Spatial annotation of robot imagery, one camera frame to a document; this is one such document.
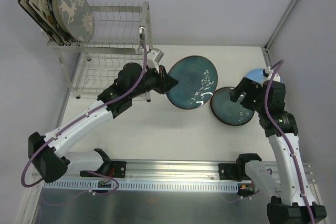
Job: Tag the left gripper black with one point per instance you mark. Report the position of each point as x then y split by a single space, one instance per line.
162 82

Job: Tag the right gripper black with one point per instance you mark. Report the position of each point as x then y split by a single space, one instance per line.
248 94

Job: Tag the grey deer snowflake plate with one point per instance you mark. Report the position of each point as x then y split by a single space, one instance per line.
75 18

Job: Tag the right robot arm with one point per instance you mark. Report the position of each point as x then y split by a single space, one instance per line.
291 200

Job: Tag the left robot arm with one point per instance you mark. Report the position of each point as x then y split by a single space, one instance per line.
50 153

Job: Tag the steel two-tier dish rack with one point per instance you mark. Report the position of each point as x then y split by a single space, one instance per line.
90 67

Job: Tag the light blue round plate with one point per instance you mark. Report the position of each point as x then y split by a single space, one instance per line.
256 75

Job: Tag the teal round glazed plate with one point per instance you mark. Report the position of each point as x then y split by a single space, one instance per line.
228 112

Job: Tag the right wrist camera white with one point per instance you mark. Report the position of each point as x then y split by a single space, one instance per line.
268 74

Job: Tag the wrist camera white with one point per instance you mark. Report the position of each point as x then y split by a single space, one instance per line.
154 56
268 74

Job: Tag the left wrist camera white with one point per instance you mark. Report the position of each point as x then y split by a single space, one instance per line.
154 56

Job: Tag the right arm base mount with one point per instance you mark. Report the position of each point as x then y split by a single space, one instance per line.
228 171

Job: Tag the aluminium mounting rail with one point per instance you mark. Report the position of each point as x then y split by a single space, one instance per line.
168 167

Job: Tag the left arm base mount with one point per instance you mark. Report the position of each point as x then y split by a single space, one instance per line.
117 169

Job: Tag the white slotted cable duct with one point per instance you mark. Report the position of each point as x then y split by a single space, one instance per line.
133 185

